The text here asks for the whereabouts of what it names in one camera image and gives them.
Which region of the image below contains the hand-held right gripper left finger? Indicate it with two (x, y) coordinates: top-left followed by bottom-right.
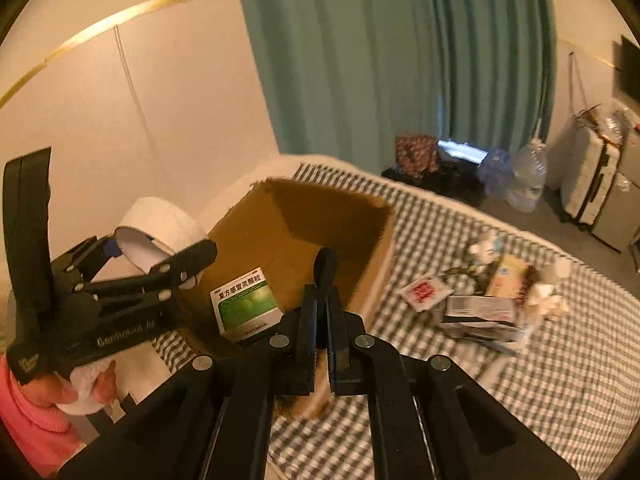
(59, 284), (319, 480)

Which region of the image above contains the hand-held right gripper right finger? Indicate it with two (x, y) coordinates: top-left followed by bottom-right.
(326, 289), (582, 480)

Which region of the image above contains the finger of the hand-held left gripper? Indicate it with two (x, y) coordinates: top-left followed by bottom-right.
(51, 236), (122, 278)
(75, 239), (219, 313)

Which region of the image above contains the black hair brush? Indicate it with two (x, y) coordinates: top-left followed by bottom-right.
(274, 247), (339, 420)

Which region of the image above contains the brown cardboard box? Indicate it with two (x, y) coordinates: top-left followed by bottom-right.
(179, 177), (397, 358)

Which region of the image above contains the person's left forearm pink sleeve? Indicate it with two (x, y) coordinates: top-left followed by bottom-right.
(0, 354), (85, 479)

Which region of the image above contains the person's left hand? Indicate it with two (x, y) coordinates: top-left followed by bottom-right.
(34, 356), (120, 417)

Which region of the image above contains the green and white medicine box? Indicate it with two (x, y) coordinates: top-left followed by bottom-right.
(209, 267), (281, 344)

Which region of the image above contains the red and white packet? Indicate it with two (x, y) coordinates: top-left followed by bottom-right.
(399, 273), (454, 312)

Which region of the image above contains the black and white carton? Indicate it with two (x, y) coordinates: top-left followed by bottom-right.
(440, 294), (522, 332)

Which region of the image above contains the flat dark printed packet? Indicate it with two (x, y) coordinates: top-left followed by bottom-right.
(439, 324), (528, 357)

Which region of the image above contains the small white toy figure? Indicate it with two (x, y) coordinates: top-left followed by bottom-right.
(466, 231), (504, 267)

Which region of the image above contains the checked bed sheet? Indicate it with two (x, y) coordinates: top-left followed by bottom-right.
(150, 162), (640, 480)

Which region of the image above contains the yellow packet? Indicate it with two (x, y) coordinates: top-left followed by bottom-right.
(486, 254), (532, 302)

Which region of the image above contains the pile of dark clothes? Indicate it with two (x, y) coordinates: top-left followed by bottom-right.
(381, 159), (487, 207)

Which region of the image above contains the patterned dark bag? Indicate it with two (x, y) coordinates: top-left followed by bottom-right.
(394, 134), (442, 177)

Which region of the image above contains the crumpled white tissue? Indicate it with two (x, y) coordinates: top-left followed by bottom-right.
(529, 284), (569, 320)

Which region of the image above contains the blue plastic bag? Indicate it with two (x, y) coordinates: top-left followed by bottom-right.
(476, 147), (517, 197)

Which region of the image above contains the large clear water bottle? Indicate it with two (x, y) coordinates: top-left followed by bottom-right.
(509, 139), (549, 212)

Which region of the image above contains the teal curtain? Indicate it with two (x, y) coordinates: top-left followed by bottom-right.
(229, 0), (559, 173)

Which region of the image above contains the white suitcase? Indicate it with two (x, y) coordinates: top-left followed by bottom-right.
(559, 105), (627, 232)

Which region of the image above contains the grey cabinet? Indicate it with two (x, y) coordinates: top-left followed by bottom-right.
(591, 125), (640, 255)

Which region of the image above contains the clear plastic bag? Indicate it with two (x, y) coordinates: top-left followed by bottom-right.
(595, 100), (633, 147)

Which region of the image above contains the thin wall cable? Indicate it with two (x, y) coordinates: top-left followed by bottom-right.
(113, 24), (168, 183)

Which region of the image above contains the black wall television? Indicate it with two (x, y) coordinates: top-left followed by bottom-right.
(619, 34), (640, 107)

